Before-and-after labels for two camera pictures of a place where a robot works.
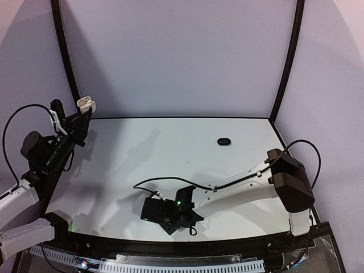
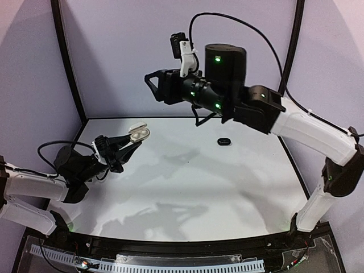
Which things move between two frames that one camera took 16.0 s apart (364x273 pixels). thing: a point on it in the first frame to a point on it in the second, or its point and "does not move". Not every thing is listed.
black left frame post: [64, 50] does not move
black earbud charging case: [224, 141] does not move
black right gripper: [152, 210] to [169, 87]
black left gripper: [74, 131] to [111, 155]
